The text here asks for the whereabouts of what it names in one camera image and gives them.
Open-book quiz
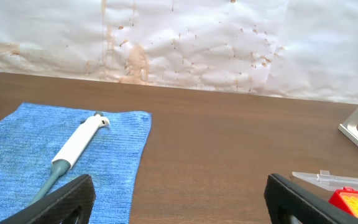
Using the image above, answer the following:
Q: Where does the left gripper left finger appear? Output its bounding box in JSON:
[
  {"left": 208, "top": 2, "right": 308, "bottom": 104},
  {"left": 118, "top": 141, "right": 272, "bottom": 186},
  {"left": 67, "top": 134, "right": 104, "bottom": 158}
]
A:
[{"left": 0, "top": 174, "right": 96, "bottom": 224}]

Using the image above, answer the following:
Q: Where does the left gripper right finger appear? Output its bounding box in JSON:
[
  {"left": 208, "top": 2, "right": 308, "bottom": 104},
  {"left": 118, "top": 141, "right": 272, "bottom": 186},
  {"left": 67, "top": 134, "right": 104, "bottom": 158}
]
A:
[{"left": 264, "top": 173, "right": 358, "bottom": 224}]

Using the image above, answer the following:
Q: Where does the white pipette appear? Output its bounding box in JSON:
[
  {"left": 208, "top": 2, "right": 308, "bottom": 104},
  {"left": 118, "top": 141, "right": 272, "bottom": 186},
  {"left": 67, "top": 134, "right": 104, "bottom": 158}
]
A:
[{"left": 27, "top": 111, "right": 111, "bottom": 207}]

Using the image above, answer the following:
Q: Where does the blue cloth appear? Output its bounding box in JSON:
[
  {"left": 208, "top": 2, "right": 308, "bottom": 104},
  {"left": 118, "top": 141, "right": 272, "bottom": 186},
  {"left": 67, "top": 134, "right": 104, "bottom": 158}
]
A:
[{"left": 0, "top": 102, "right": 152, "bottom": 224}]

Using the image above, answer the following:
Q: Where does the red and yellow tip box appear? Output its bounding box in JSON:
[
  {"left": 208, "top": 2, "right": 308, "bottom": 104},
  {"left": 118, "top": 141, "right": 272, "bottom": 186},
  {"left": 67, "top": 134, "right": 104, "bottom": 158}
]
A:
[{"left": 291, "top": 169, "right": 358, "bottom": 224}]

